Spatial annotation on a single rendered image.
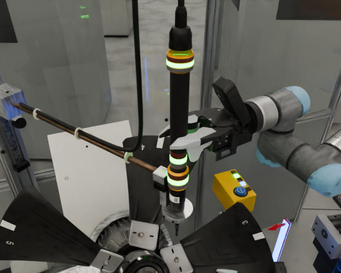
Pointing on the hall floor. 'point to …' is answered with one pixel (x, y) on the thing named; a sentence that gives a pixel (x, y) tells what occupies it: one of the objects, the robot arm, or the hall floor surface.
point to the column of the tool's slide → (27, 173)
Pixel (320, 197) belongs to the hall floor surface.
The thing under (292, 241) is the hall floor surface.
